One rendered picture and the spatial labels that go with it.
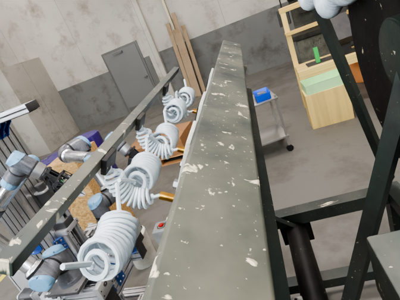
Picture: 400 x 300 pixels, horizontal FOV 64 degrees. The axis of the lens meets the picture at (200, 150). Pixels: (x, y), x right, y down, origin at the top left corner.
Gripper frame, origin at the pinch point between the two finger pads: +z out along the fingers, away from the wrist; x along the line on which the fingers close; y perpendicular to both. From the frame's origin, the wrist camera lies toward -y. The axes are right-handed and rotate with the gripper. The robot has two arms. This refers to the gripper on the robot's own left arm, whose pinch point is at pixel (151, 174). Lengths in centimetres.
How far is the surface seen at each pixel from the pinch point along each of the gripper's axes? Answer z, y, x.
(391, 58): 13, 129, -72
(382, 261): 8, 111, -131
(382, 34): 8, 131, -69
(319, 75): 121, 78, 349
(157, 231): 30.5, -33.3, -1.4
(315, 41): 124, 101, 583
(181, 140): 35, -145, 314
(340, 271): 147, 26, 18
